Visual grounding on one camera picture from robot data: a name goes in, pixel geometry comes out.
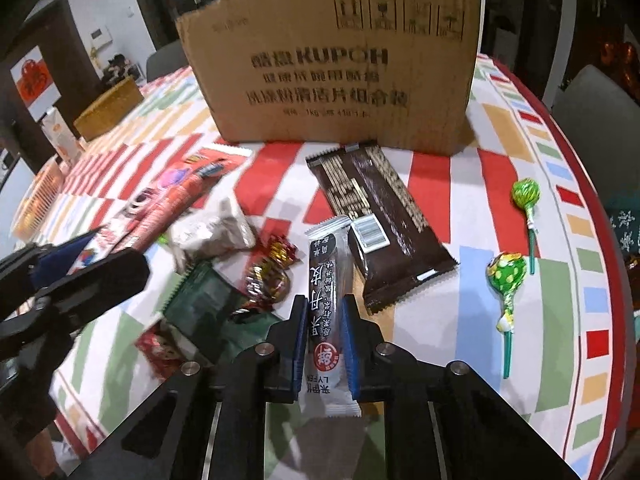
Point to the red gold wrapped candy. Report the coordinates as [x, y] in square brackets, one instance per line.
[267, 277]

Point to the orange white carton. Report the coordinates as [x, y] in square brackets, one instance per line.
[60, 135]

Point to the dark brown snack packet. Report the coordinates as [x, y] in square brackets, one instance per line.
[400, 265]

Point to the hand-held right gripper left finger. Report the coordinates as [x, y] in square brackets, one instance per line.
[299, 345]

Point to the bag of oranges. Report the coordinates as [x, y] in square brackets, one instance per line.
[37, 200]

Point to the orange shiny decoration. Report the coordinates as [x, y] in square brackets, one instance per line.
[617, 62]

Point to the black snack bar packet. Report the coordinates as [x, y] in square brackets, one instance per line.
[327, 280]

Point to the colourful checked tablecloth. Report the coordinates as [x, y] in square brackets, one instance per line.
[465, 200]

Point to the grey chair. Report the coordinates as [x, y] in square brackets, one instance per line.
[595, 125]
[167, 60]

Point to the red door poster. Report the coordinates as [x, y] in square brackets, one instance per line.
[35, 85]

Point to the green yellow lollipop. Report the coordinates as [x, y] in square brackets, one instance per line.
[506, 272]

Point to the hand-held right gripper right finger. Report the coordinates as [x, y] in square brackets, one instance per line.
[351, 355]

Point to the long red snack packet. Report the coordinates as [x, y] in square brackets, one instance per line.
[170, 195]

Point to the brown cardboard box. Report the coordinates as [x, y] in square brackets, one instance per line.
[330, 65]

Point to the grey white snack packet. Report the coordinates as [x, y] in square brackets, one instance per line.
[215, 232]

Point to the green snowflake cushion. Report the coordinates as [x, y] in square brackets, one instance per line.
[625, 230]

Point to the yellow woven basket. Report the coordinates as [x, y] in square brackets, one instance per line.
[107, 110]

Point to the small red snack packet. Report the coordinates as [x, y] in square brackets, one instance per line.
[162, 352]

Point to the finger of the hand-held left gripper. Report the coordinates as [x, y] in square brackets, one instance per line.
[47, 262]
[100, 280]

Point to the dark green snack packet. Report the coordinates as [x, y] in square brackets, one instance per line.
[210, 300]

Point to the white wall switch panel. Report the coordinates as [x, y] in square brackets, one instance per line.
[101, 36]

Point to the brown striped wafer packet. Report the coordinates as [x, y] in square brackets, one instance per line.
[350, 180]

